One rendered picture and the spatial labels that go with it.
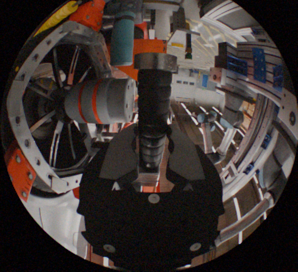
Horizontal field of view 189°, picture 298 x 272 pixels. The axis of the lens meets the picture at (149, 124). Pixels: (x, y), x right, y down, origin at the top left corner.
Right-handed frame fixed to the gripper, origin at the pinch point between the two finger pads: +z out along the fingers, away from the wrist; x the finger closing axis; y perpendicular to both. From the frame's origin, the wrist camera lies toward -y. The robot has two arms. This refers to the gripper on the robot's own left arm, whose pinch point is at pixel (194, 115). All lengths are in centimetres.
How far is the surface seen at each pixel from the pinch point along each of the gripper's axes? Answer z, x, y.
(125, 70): -17, 84, 37
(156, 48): -25, 67, 55
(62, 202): -83, 118, -15
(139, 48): -21, 78, 54
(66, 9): -74, 104, 57
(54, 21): -71, 110, 56
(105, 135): -59, 90, 12
